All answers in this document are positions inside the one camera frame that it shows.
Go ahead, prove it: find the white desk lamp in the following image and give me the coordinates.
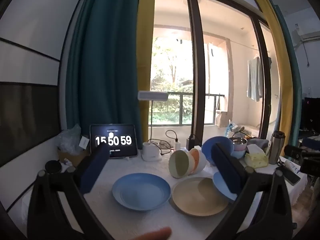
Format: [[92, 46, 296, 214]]
[[138, 91, 169, 162]]

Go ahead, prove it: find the teal curtain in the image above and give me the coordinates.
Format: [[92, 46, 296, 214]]
[[64, 0, 143, 143], [266, 0, 303, 140]]

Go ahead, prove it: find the black phone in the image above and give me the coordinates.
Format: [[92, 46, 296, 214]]
[[277, 165, 300, 185]]

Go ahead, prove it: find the black cable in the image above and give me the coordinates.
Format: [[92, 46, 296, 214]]
[[165, 129, 179, 143]]

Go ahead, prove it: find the white bowl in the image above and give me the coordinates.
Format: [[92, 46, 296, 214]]
[[186, 152, 200, 175]]

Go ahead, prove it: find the person's left hand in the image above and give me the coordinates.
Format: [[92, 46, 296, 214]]
[[126, 227, 172, 240]]

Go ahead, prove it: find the black round object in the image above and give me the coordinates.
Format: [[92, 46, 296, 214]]
[[45, 160, 62, 175]]

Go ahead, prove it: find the cardboard box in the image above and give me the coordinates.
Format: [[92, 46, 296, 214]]
[[57, 147, 88, 167]]

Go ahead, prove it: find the yellow tissue pack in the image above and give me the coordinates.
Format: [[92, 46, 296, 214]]
[[244, 144, 269, 168]]

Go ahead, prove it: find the large blue bowl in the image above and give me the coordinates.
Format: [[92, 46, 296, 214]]
[[201, 136, 235, 165]]

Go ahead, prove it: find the beige plate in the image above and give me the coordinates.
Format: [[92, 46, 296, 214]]
[[171, 177, 229, 217]]

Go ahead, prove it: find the clear plastic bag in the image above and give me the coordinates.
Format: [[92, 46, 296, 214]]
[[56, 124, 83, 153]]

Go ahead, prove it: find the steel thermos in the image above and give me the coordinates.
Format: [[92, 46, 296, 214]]
[[268, 130, 286, 165]]

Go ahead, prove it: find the dark window post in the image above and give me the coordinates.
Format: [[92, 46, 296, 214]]
[[187, 0, 209, 148]]

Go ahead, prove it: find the tablet with clock display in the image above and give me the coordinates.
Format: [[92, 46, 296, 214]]
[[89, 124, 138, 159]]

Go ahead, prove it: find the yellow curtain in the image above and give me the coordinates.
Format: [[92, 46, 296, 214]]
[[136, 0, 155, 143], [250, 0, 294, 140]]

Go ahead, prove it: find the hanging light blue towel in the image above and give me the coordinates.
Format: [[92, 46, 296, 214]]
[[247, 56, 264, 102]]

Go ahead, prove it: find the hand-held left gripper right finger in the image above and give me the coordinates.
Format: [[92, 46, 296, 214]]
[[211, 142, 293, 240]]

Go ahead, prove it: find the grey cloth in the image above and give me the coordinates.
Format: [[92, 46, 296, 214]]
[[246, 137, 269, 148]]

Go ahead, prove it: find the white tube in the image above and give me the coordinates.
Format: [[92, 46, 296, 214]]
[[284, 159, 300, 174]]

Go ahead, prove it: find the steel bowl with pink shell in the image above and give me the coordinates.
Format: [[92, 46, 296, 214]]
[[229, 137, 248, 152]]

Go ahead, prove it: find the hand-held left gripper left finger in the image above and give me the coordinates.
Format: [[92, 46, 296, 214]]
[[27, 144, 114, 240]]

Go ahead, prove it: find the air conditioner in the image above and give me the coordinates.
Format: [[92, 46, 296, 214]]
[[291, 24, 320, 42]]

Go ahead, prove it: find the balcony railing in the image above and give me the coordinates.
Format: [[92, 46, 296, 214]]
[[150, 92, 224, 125]]

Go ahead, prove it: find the light blue plate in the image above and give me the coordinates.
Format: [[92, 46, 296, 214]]
[[212, 171, 238, 202]]

